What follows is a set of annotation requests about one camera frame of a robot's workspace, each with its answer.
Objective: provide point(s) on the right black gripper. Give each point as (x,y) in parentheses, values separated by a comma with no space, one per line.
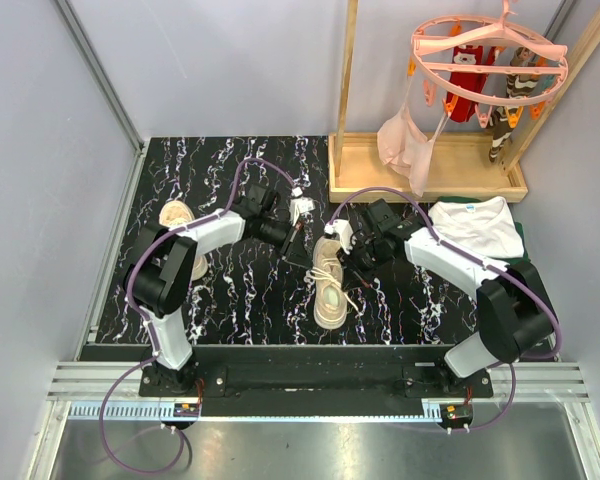
(356,245)

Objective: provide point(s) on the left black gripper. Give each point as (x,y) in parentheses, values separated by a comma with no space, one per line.
(295,251)

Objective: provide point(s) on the beige sneaker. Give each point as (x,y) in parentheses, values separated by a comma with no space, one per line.
(331,303)
(175,213)

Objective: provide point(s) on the cream shoelace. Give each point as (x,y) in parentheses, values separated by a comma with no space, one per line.
(324,271)

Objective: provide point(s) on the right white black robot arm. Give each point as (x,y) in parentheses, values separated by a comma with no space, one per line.
(514,313)

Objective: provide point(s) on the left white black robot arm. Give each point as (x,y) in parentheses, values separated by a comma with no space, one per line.
(158,275)

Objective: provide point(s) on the black marble pattern mat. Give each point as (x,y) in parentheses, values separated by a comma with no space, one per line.
(249,295)

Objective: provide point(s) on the pink bra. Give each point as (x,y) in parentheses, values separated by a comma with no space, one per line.
(405,149)

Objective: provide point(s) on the white t-shirt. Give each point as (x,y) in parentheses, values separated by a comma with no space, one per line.
(481,226)

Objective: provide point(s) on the green folded garment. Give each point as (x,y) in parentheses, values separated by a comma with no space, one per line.
(515,245)

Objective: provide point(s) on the red sock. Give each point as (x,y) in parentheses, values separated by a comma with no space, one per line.
(470,55)

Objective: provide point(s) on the brown striped sock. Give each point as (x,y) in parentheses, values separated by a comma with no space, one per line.
(517,86)

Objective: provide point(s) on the pink round clip hanger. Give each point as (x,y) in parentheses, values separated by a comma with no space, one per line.
(432,45)

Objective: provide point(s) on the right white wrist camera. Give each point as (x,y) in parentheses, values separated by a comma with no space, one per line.
(340,230)

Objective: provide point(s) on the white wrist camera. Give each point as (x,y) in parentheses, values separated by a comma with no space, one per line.
(299,205)
(340,230)

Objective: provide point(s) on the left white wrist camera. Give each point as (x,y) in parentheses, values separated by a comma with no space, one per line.
(299,205)

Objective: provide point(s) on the wooden drying rack frame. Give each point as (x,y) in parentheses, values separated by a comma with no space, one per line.
(460,164)

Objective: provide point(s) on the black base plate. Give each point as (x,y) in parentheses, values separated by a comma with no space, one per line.
(295,383)

